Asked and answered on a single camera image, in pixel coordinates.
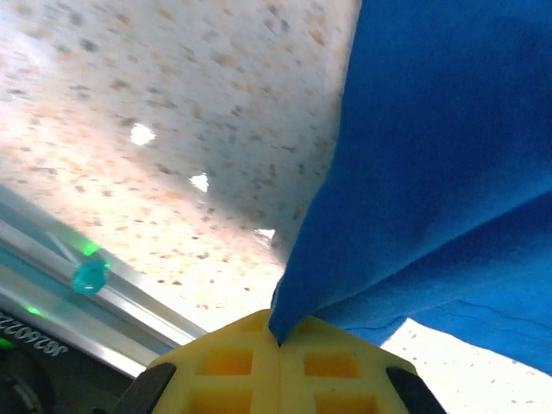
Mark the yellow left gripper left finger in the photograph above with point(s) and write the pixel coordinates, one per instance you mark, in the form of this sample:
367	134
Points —
224	379

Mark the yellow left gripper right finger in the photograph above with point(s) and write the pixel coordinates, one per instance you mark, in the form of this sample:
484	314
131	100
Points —
345	379

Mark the blue printed t-shirt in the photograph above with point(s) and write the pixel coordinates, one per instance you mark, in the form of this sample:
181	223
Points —
431	151

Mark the small teal cap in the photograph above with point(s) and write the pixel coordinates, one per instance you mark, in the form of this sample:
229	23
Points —
89	277

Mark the aluminium profile rail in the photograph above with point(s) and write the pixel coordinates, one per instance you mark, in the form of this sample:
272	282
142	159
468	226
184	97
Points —
64	310

